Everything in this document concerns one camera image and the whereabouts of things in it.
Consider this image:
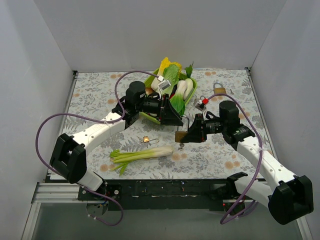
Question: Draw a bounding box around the large brass padlock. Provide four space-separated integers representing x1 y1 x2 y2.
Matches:
174 115 190 143
213 81 226 94

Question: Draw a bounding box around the small key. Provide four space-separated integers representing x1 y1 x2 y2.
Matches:
178 143 185 151

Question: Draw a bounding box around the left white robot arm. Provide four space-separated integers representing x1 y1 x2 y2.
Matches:
50 81 183 200

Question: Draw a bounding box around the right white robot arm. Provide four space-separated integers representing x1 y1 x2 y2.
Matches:
175 100 314 225

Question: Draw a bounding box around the toy brown mushroom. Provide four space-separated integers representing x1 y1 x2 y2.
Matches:
145 87 154 96

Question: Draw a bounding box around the small brass padlock far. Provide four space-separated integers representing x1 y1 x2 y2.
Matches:
194 95 205 105

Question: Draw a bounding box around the green plastic basket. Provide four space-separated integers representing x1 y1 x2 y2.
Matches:
139 72 198 125

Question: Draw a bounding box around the small brass padlock open shackle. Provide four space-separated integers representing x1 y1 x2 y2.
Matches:
142 136 160 145

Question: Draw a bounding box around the toy bok choy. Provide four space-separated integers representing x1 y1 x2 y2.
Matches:
174 78 194 101

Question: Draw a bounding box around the large toy napa cabbage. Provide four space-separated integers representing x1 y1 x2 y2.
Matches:
162 63 182 86

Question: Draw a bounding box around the floral table mat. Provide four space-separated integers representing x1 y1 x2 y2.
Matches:
49 69 281 181

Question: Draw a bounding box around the yellow toy cabbage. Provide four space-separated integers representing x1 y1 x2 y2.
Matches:
156 57 182 76

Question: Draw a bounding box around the toy leafy green sprig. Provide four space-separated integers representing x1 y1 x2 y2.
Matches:
184 62 194 78

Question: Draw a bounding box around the toy celery stalk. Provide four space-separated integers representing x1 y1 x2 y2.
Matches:
109 145 174 175

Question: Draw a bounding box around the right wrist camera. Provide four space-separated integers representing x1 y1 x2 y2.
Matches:
194 98 209 112

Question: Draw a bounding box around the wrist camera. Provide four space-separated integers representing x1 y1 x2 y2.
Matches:
157 80 171 91
194 98 209 112

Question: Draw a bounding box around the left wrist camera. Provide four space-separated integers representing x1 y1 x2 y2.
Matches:
157 80 171 91

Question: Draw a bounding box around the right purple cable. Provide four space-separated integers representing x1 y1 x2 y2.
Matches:
204 93 263 225

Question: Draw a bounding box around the purple cable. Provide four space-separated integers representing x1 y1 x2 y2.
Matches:
204 93 263 225
35 70 163 226

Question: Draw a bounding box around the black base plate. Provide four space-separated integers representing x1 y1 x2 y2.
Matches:
44 174 258 212

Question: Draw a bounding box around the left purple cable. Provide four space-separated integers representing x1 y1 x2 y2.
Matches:
35 70 163 226

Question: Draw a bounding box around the aluminium frame rail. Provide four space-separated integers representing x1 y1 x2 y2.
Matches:
21 182 83 240

